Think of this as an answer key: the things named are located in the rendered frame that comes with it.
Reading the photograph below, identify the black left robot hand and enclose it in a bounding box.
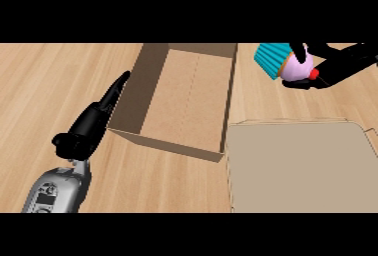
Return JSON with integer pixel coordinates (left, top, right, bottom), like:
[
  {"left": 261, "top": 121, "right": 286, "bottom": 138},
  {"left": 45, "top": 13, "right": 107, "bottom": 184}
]
[{"left": 50, "top": 70, "right": 132, "bottom": 162}]

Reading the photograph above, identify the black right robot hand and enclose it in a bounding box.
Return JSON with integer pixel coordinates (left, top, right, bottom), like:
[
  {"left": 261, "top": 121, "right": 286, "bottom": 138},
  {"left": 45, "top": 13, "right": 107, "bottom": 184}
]
[{"left": 280, "top": 42, "right": 378, "bottom": 91}]

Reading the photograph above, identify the pink cupcake with teal wrapper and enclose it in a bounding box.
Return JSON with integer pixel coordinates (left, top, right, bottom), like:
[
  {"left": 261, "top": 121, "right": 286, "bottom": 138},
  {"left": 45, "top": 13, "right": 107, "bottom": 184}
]
[{"left": 252, "top": 43, "right": 320, "bottom": 83}]

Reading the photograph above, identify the brown cardboard box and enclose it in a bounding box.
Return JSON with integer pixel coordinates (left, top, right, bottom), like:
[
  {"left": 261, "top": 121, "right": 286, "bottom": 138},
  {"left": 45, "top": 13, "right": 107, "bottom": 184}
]
[{"left": 106, "top": 43, "right": 239, "bottom": 164}]

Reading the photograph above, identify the beige cardboard box lid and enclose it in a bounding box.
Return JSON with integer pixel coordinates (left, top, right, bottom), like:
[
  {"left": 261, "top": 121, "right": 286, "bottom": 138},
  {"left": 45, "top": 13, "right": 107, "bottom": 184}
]
[{"left": 224, "top": 117, "right": 378, "bottom": 214}]

